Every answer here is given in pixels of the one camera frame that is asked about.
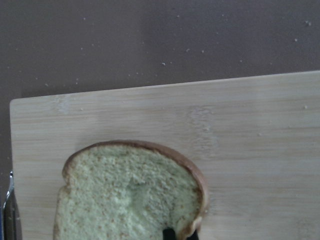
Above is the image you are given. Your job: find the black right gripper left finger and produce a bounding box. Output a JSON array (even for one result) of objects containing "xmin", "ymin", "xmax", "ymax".
[{"xmin": 162, "ymin": 227, "xmax": 176, "ymax": 240}]

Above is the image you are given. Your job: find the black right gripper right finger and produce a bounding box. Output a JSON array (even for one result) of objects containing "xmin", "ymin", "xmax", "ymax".
[{"xmin": 186, "ymin": 230, "xmax": 199, "ymax": 240}]

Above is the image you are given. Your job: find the bread slice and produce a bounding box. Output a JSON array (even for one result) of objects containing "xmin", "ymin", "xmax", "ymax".
[{"xmin": 53, "ymin": 140, "xmax": 210, "ymax": 240}]

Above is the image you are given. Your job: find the wooden cutting board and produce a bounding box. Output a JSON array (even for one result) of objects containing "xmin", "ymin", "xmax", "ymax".
[{"xmin": 10, "ymin": 71, "xmax": 320, "ymax": 240}]

